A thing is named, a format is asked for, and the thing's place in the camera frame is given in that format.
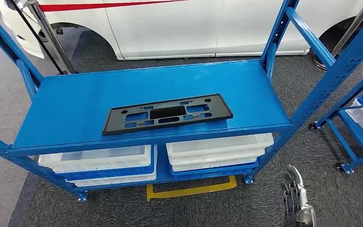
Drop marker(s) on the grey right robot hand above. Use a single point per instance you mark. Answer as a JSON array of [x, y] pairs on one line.
[[295, 200]]

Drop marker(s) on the blue metal shelf rack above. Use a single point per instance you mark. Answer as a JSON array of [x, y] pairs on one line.
[[106, 94]]

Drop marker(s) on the black barrier belt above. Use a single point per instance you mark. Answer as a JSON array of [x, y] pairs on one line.
[[37, 37]]

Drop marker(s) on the blue wheeled shelf rack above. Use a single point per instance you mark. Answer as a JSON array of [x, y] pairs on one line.
[[356, 133]]

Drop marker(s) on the black plastic plate frame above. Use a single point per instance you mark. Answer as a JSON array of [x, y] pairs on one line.
[[222, 114]]

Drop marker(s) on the white car with red stripe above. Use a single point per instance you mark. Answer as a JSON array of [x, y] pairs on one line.
[[169, 28]]

